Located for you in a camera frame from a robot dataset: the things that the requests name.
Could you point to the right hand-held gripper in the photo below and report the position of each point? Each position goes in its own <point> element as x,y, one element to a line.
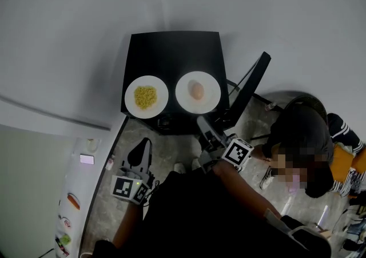
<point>237,154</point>

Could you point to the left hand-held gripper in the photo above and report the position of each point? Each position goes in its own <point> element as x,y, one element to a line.
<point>123,188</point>

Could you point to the white round plate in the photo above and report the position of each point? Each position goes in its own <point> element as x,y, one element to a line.
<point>133,109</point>
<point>186,105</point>

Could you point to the yellow instant noodle block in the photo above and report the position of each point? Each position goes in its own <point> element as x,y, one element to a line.
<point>145,97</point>

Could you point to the person's left forearm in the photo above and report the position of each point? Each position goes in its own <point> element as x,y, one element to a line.
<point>125,225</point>

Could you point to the person's right forearm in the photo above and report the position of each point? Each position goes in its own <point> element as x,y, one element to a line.
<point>243,185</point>

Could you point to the small white red bottle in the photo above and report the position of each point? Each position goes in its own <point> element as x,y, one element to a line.
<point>110,162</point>

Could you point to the person's white right shoe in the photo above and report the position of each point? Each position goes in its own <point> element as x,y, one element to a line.
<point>196,164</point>

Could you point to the person's white shoe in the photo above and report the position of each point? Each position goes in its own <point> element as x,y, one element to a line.
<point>196,164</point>
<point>179,168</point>

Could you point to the person's white left shoe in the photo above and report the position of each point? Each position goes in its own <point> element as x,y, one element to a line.
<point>179,168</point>

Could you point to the cup with watermelon toy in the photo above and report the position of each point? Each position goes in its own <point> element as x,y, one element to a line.
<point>93,145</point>

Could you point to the white smartphone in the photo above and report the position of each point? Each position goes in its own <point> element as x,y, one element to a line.
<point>87,159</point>

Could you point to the white curved ledge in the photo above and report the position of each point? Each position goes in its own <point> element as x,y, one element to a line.
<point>83,176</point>

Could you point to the clear water bottle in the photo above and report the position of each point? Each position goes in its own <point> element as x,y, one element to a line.
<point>270,106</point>

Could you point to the person's black clothing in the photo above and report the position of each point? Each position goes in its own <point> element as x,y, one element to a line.
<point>194,216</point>

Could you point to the small white red dish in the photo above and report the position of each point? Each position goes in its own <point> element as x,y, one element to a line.
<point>65,222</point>

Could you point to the green toy vegetable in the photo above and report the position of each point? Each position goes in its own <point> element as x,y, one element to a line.
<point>65,239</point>

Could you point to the black round chair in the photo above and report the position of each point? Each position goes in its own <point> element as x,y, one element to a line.
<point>314,102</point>

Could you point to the red drink can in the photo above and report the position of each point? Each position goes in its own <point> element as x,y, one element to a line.
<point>60,248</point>

